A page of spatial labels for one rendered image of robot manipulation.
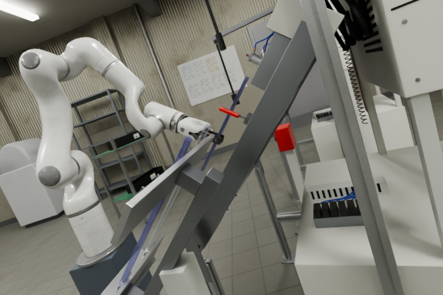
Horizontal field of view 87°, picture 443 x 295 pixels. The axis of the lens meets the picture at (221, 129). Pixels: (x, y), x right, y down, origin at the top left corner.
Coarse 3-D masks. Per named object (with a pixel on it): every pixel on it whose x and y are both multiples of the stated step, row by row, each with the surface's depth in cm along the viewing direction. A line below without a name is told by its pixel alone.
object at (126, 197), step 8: (112, 144) 260; (128, 144) 283; (144, 144) 359; (168, 144) 342; (104, 152) 294; (112, 152) 264; (120, 160) 263; (152, 160) 364; (96, 168) 282; (128, 176) 266; (104, 184) 284; (136, 192) 289; (112, 200) 288; (120, 200) 281; (128, 200) 275; (120, 216) 292
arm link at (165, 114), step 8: (152, 104) 92; (160, 104) 93; (144, 112) 92; (152, 112) 90; (160, 112) 90; (168, 112) 90; (176, 112) 90; (160, 120) 88; (168, 120) 88; (168, 128) 90
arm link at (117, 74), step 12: (108, 72) 85; (120, 72) 86; (132, 72) 90; (120, 84) 87; (132, 84) 87; (132, 96) 85; (132, 108) 84; (132, 120) 85; (144, 120) 84; (156, 120) 87; (144, 132) 86; (156, 132) 86
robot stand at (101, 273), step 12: (132, 240) 101; (120, 252) 91; (132, 252) 98; (96, 264) 86; (108, 264) 86; (120, 264) 89; (72, 276) 87; (84, 276) 87; (96, 276) 87; (108, 276) 87; (144, 276) 101; (84, 288) 88; (96, 288) 88; (144, 288) 98
